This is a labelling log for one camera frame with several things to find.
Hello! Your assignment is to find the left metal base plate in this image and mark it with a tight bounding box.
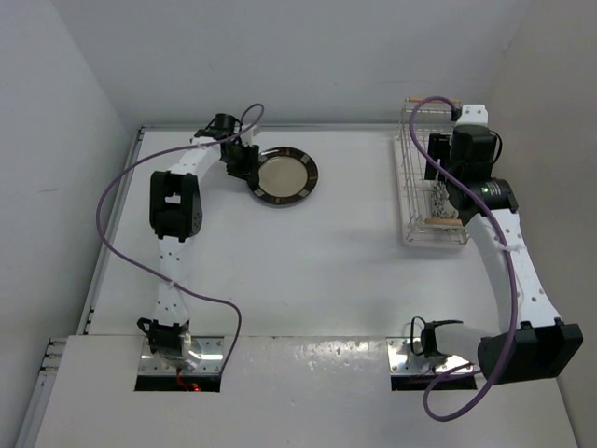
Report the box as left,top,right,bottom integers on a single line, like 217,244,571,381
137,336,224,376

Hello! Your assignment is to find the black rimmed patterned plate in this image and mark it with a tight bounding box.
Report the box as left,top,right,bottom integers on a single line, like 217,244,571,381
248,147,319,207

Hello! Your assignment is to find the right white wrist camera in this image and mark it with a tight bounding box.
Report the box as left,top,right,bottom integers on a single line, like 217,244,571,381
455,104,489,128

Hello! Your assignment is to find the white drip tray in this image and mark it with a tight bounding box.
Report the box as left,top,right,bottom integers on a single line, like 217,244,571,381
390,134,472,249

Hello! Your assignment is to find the purple cable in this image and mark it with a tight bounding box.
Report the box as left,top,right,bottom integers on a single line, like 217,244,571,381
96,103,266,372
409,95,521,422

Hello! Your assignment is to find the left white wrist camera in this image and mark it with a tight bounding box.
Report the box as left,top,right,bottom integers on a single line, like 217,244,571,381
242,125,260,145

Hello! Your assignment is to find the white wire dish rack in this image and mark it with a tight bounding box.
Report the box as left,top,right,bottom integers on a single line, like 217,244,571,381
396,95,472,245

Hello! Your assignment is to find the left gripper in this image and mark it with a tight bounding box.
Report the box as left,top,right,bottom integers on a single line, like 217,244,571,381
222,142,259,183

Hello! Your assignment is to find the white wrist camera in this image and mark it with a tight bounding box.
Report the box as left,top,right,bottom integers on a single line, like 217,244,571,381
455,104,489,128
242,125,260,145

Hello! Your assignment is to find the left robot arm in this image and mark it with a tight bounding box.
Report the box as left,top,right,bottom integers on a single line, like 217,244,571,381
137,114,258,371

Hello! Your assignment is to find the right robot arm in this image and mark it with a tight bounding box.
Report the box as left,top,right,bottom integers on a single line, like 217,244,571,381
421,125,583,384

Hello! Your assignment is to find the metal base plate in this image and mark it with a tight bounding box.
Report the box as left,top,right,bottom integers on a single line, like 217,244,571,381
386,337,474,376
137,336,224,376

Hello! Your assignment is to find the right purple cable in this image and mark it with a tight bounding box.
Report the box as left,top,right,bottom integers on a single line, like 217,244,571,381
409,95,521,422

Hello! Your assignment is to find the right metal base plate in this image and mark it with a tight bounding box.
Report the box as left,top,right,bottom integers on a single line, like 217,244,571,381
386,337,474,376

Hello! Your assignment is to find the blue floral plate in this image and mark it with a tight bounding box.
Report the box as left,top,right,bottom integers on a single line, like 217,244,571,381
430,180,458,219

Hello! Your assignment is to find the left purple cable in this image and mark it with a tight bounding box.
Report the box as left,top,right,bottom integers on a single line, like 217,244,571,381
96,103,266,372

